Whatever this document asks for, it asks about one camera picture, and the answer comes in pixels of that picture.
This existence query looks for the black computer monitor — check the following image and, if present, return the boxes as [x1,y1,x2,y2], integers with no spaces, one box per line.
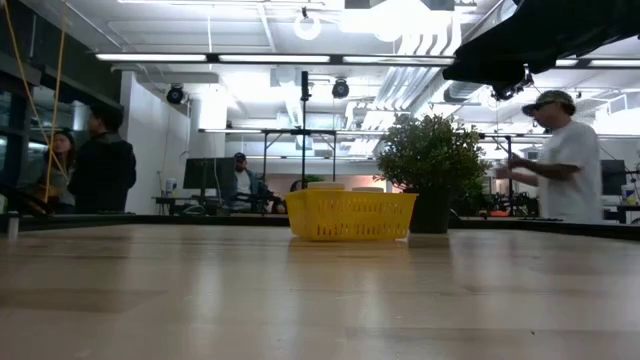
[182,157,236,190]
[601,159,627,196]

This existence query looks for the black aluminium table frame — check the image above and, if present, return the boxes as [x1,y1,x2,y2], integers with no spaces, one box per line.
[0,212,640,242]

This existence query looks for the potted green plant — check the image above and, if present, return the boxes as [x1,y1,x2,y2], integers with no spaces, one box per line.
[375,113,491,235]

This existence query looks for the black metal frame stand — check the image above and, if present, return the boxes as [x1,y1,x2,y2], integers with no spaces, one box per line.
[259,128,339,184]
[477,132,515,201]

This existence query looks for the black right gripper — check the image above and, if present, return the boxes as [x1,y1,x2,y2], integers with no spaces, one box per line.
[442,0,640,86]

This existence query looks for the dark office desk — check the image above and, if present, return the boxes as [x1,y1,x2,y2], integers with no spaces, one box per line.
[152,196,226,216]

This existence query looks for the black tripod stand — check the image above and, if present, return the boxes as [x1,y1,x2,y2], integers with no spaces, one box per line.
[298,69,311,191]

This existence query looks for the yellow cable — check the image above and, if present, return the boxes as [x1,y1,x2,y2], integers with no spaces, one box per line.
[1,0,71,204]

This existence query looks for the person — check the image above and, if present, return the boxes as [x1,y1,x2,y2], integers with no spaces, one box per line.
[67,102,137,215]
[494,89,604,224]
[222,152,281,215]
[29,128,76,214]

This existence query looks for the yellow plastic basket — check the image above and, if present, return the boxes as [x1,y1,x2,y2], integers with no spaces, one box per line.
[284,188,419,242]

